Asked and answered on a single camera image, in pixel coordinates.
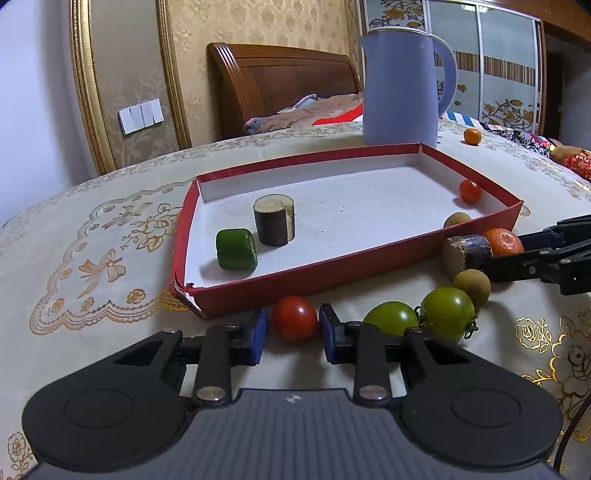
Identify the green cube fruit piece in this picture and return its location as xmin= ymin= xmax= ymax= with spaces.
xmin=215 ymin=228 xmax=257 ymax=271

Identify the red cardboard tray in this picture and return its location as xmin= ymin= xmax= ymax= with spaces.
xmin=170 ymin=144 xmax=522 ymax=318

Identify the pale-topped dark cylinder piece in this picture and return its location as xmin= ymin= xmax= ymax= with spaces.
xmin=252 ymin=194 xmax=296 ymax=247

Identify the small orange kumquat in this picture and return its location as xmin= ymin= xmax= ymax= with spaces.
xmin=463 ymin=128 xmax=482 ymax=146

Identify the gold wall moulding frame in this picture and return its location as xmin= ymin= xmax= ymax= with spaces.
xmin=68 ymin=1 xmax=192 ymax=175

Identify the orange mandarin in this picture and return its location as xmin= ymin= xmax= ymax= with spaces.
xmin=484 ymin=227 xmax=525 ymax=258

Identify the tan longan fruit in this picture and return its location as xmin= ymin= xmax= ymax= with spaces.
xmin=452 ymin=269 xmax=492 ymax=310

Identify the green tomato with stem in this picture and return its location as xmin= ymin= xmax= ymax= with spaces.
xmin=415 ymin=287 xmax=478 ymax=342

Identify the white wall switch panel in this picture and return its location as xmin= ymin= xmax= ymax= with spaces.
xmin=118 ymin=98 xmax=164 ymax=136

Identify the small red cherry tomato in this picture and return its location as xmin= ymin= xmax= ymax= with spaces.
xmin=459 ymin=180 xmax=482 ymax=205

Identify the floral sliding wardrobe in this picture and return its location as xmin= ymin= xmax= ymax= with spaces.
xmin=359 ymin=0 xmax=591 ymax=139

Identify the wooden bed headboard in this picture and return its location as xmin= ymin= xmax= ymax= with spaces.
xmin=206 ymin=42 xmax=362 ymax=140

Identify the blue electric kettle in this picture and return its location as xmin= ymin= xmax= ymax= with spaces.
xmin=359 ymin=27 xmax=458 ymax=147

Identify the small tan longan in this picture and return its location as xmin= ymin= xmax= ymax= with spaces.
xmin=444 ymin=212 xmax=472 ymax=228

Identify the pink bed quilt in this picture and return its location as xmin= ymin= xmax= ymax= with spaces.
xmin=245 ymin=92 xmax=363 ymax=135

